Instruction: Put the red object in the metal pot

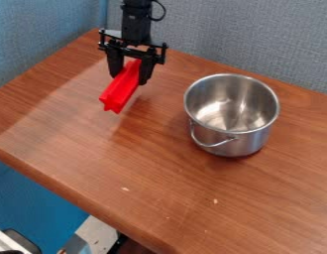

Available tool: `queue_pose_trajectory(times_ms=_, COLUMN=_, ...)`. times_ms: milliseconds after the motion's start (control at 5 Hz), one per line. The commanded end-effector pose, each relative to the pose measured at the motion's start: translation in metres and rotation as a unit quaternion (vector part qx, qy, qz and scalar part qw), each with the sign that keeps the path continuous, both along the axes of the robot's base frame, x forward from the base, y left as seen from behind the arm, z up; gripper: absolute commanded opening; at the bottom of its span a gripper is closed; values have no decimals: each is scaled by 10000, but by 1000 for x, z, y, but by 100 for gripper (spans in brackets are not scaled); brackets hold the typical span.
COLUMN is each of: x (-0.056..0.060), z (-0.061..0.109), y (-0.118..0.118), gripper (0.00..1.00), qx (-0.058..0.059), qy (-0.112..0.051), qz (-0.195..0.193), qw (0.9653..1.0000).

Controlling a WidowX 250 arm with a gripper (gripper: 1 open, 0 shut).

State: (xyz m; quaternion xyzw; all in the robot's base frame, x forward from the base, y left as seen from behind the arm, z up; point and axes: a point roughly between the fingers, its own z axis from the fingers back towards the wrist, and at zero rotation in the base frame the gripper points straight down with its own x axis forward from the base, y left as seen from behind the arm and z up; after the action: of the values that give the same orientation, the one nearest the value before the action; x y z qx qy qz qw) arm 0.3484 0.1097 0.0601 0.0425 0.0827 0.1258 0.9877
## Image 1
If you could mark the stainless steel pot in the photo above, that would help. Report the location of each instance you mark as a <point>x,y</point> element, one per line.
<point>232,109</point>

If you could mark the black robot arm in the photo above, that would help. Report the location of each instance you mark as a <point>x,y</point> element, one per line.
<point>139,3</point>

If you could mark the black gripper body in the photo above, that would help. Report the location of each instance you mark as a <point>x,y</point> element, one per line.
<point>132,39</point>

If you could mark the white grey object under table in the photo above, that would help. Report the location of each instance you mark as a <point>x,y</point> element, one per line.
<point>92,239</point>

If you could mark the black white object bottom left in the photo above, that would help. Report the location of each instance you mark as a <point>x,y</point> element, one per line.
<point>15,243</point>

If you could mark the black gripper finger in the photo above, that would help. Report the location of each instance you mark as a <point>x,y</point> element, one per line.
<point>115,59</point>
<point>145,69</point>

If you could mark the red plastic block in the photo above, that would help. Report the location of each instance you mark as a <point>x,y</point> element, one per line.
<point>121,88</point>

